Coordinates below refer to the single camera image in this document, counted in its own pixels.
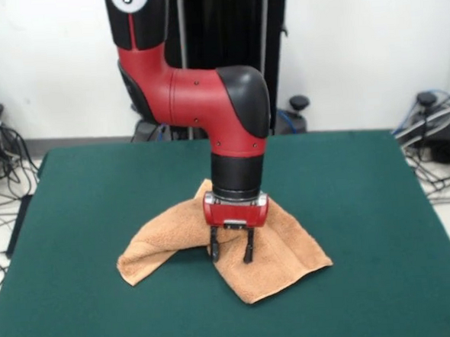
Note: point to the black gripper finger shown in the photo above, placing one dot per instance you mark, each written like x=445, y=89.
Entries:
x=249, y=247
x=214, y=245

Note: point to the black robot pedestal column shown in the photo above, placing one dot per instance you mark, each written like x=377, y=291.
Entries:
x=220, y=23

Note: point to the dark green tablecloth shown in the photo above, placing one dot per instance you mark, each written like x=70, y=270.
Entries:
x=346, y=207

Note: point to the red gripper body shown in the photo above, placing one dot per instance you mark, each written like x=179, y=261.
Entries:
x=235, y=215

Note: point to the tan terry towel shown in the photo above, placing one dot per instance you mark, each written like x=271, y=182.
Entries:
x=276, y=257

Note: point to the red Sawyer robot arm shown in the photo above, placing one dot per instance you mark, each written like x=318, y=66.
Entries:
x=205, y=101

